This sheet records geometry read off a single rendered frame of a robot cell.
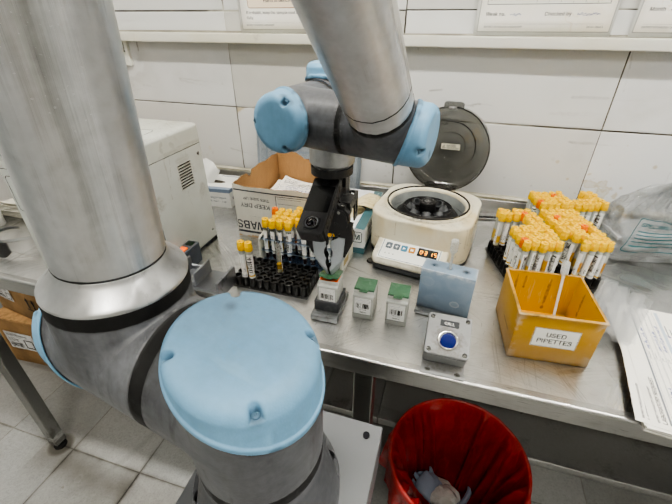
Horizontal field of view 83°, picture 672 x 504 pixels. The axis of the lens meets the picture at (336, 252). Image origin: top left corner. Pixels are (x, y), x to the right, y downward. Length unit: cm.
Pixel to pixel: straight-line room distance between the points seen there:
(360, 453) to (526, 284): 48
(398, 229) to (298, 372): 65
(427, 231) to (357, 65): 58
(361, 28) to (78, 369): 34
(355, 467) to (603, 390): 44
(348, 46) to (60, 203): 23
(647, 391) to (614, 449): 77
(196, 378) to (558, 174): 110
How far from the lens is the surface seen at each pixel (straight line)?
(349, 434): 51
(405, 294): 72
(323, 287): 73
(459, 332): 66
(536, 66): 115
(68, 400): 206
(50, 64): 28
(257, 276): 84
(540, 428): 148
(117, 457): 178
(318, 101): 49
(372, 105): 38
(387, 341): 72
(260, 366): 28
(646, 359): 85
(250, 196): 99
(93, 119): 29
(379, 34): 33
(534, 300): 84
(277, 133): 49
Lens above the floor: 138
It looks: 32 degrees down
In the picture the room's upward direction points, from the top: straight up
